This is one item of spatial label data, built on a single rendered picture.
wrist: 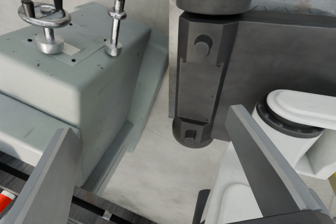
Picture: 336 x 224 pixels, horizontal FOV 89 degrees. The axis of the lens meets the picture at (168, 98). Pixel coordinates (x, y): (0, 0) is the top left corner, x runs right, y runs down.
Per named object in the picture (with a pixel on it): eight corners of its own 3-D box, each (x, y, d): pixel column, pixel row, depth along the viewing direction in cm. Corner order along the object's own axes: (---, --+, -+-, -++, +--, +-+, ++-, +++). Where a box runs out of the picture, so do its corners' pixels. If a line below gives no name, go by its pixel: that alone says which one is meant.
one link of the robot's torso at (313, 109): (360, 94, 40) (402, 137, 30) (314, 145, 53) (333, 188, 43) (265, 80, 45) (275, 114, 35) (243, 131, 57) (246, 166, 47)
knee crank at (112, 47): (115, -17, 50) (104, -15, 46) (134, -9, 50) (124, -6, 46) (109, 48, 65) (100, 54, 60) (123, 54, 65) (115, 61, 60)
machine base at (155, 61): (92, -1, 108) (70, 5, 93) (179, 39, 108) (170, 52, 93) (90, 116, 187) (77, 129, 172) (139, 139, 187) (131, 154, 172)
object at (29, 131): (-12, 85, 57) (-58, 108, 48) (82, 129, 57) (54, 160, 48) (24, 154, 90) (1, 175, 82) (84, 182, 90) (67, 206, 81)
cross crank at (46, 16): (41, -15, 48) (-2, -10, 39) (80, 2, 48) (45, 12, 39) (49, 37, 58) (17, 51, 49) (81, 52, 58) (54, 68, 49)
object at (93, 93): (98, 0, 91) (-33, 39, 46) (153, 25, 91) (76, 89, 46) (94, 101, 144) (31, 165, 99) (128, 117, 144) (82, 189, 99)
